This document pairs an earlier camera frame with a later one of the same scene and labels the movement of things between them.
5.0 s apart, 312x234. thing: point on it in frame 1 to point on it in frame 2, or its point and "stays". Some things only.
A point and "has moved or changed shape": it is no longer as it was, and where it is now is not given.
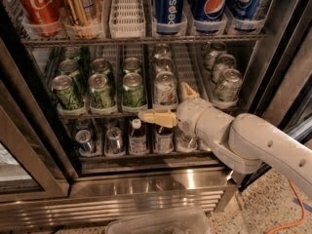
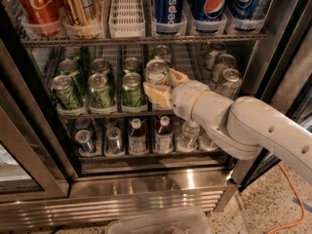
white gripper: (191, 113) to (185, 97)
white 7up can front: (166, 89) has moved or changed shape
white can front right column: (229, 86) stays
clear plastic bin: (178, 220) stays
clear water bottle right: (204, 145) stays
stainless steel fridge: (78, 62) stays
